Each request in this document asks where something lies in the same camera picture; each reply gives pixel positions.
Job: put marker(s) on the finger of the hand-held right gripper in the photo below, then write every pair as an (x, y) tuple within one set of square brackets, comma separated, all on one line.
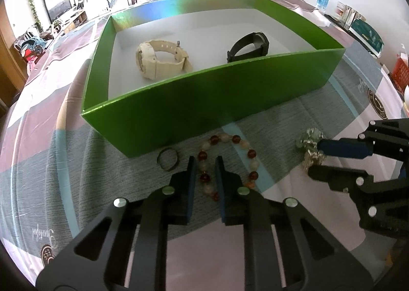
[(345, 147), (335, 177)]

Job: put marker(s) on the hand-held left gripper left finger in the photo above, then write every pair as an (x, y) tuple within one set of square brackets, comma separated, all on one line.
[(191, 195)]

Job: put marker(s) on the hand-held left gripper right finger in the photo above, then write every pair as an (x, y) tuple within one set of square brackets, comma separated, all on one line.
[(220, 195)]

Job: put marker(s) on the gold and green jewelry piece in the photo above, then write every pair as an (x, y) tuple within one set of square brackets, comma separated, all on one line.
[(310, 137)]

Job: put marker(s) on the green cardboard box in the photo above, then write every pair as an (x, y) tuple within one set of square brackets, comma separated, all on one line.
[(191, 111)]

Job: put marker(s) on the black wristwatch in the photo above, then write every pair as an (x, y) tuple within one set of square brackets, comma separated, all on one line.
[(258, 41)]

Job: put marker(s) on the cream wristwatch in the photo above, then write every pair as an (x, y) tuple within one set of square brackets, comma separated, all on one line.
[(147, 60)]

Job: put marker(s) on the red plastic basket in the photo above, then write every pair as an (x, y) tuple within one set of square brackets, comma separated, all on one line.
[(401, 70)]

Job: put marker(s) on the green tissue pack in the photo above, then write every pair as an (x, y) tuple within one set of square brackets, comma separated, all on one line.
[(367, 35)]

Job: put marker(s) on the small white cartons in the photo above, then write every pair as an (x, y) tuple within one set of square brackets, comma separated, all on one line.
[(343, 9)]

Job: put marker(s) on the wooden television cabinet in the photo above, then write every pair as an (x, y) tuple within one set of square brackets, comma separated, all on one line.
[(73, 20)]

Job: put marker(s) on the pile of clothes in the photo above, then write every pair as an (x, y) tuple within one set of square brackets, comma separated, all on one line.
[(32, 44)]

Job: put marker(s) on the flat screen television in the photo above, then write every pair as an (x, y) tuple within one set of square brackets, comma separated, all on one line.
[(57, 6)]

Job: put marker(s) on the green ivy garland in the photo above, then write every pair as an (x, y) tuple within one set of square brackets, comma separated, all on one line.
[(33, 3)]

